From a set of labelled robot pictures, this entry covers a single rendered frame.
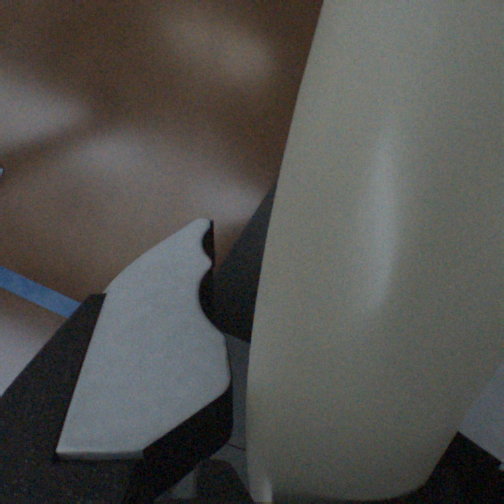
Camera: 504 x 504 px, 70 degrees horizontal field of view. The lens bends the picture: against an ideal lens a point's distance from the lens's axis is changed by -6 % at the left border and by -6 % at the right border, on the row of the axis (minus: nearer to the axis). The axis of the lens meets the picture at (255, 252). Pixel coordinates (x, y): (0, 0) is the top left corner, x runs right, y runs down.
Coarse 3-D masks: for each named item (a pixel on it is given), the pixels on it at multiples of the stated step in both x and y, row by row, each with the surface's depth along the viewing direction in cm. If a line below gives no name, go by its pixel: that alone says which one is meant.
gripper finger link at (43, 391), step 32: (96, 320) 7; (64, 352) 7; (32, 384) 6; (64, 384) 6; (0, 416) 5; (32, 416) 6; (64, 416) 6; (0, 448) 5; (32, 448) 5; (0, 480) 5; (32, 480) 5; (64, 480) 5; (96, 480) 5; (128, 480) 5
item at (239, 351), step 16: (240, 352) 127; (240, 368) 121; (240, 384) 115; (240, 400) 110; (240, 416) 105; (240, 432) 101; (224, 448) 95; (240, 448) 97; (240, 464) 93; (192, 480) 84; (176, 496) 79
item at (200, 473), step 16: (208, 464) 5; (224, 464) 5; (208, 480) 5; (224, 480) 5; (240, 480) 5; (432, 480) 5; (448, 480) 5; (192, 496) 5; (208, 496) 5; (224, 496) 5; (240, 496) 5; (416, 496) 5; (432, 496) 5; (448, 496) 5
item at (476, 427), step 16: (496, 384) 6; (480, 400) 6; (496, 400) 6; (480, 416) 6; (496, 416) 6; (464, 432) 5; (480, 432) 5; (496, 432) 5; (448, 448) 6; (464, 448) 6; (480, 448) 5; (496, 448) 5; (448, 464) 6; (464, 464) 6; (480, 464) 5; (496, 464) 5; (464, 480) 6; (480, 480) 5; (464, 496) 6
